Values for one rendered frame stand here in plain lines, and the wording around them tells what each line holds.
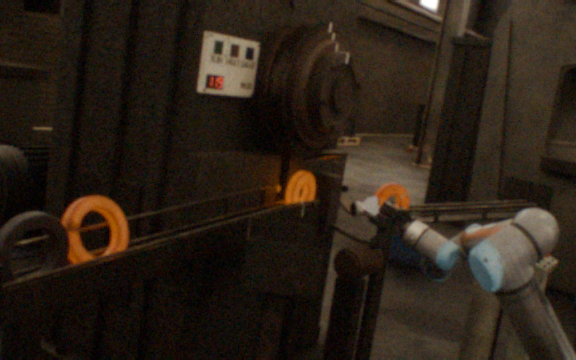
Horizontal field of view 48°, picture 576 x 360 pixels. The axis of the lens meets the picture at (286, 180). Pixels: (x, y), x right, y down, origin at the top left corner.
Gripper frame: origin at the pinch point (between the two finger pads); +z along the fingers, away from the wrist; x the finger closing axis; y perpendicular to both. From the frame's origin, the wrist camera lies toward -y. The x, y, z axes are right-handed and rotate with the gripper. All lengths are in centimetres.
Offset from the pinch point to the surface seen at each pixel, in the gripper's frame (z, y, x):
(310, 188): 21.9, -6.4, -4.9
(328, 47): 32, 44, 8
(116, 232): 23, -14, 85
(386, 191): 8.0, -2.1, -40.7
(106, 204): 27, -7, 88
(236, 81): 43, 24, 34
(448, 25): 334, 61, -846
